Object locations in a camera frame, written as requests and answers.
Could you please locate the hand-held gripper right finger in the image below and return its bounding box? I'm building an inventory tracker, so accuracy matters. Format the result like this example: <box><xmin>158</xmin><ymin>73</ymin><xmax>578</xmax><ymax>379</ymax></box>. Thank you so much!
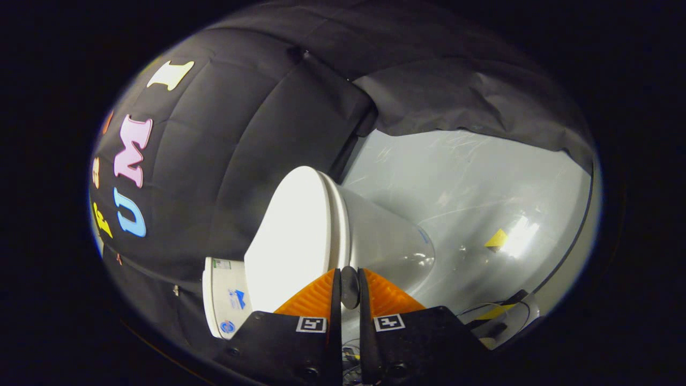
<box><xmin>358</xmin><ymin>268</ymin><xmax>491</xmax><ymax>386</ymax></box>

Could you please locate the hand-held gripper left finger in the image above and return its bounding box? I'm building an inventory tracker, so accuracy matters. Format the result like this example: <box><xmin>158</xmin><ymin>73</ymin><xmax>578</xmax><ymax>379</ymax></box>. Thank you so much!
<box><xmin>214</xmin><ymin>268</ymin><xmax>344</xmax><ymax>386</ymax></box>

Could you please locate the white toilet bowl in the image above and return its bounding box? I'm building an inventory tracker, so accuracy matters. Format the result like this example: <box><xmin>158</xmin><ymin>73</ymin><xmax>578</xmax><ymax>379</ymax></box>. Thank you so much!
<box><xmin>338</xmin><ymin>185</ymin><xmax>436</xmax><ymax>301</ymax></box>

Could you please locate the black cable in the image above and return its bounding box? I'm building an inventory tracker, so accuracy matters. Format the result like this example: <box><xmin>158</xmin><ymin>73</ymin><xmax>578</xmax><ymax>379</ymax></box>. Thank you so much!
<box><xmin>342</xmin><ymin>339</ymin><xmax>365</xmax><ymax>385</ymax></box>

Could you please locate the black backdrop cloth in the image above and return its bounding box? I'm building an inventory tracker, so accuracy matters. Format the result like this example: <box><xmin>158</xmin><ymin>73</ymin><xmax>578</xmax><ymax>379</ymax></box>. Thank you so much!
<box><xmin>88</xmin><ymin>3</ymin><xmax>596</xmax><ymax>376</ymax></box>

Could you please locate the white device with striped tape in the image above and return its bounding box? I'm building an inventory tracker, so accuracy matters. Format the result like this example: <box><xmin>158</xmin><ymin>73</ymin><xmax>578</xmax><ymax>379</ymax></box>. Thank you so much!
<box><xmin>458</xmin><ymin>289</ymin><xmax>541</xmax><ymax>350</ymax></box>

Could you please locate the yellow floor tape piece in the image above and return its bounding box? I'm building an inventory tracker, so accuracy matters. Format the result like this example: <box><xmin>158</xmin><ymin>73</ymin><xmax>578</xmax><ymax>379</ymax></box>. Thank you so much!
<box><xmin>485</xmin><ymin>229</ymin><xmax>509</xmax><ymax>253</ymax></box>

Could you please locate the white toilet tank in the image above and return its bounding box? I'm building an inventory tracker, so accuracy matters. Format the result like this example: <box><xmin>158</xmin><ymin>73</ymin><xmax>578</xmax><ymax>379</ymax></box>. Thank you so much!
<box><xmin>202</xmin><ymin>256</ymin><xmax>253</xmax><ymax>340</ymax></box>

